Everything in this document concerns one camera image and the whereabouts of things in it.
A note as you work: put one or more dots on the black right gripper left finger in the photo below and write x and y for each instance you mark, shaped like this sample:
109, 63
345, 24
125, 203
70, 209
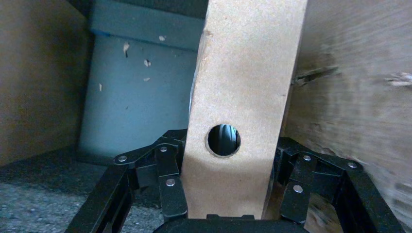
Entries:
109, 193

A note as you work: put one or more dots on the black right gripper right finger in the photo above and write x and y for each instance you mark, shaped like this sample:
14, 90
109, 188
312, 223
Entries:
360, 193

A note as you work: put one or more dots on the small cardboard box with hole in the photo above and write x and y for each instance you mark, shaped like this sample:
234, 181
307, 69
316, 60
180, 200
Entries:
244, 80

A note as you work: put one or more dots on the large open cardboard carton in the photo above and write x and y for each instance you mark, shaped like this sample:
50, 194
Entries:
354, 112

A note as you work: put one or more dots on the dark carton bottom pad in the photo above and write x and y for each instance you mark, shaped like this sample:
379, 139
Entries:
135, 106

